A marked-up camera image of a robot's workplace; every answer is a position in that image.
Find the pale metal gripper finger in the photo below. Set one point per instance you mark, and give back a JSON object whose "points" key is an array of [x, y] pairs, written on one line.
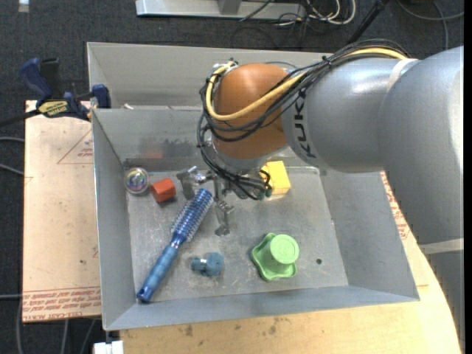
{"points": [[231, 216], [220, 222]]}

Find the small teal toy bolt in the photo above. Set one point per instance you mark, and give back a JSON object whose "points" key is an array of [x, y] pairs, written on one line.
{"points": [[208, 264]]}

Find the red-orange hexagonal block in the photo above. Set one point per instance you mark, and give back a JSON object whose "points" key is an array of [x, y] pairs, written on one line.
{"points": [[163, 190]]}

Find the green flower-shaped cup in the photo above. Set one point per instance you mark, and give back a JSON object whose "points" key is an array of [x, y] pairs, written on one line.
{"points": [[282, 251]]}

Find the small grey tool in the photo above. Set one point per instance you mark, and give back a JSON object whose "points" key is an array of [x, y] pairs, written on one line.
{"points": [[187, 184]]}

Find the brown cardboard board red print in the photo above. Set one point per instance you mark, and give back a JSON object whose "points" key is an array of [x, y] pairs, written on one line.
{"points": [[59, 212]]}

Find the yellow block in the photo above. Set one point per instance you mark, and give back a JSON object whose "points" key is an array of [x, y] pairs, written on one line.
{"points": [[279, 177]]}

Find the blue round hairbrush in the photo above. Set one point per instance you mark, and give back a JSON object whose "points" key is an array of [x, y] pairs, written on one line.
{"points": [[191, 212]]}

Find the grey metal bin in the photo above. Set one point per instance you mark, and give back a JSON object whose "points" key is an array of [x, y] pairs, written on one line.
{"points": [[280, 216]]}

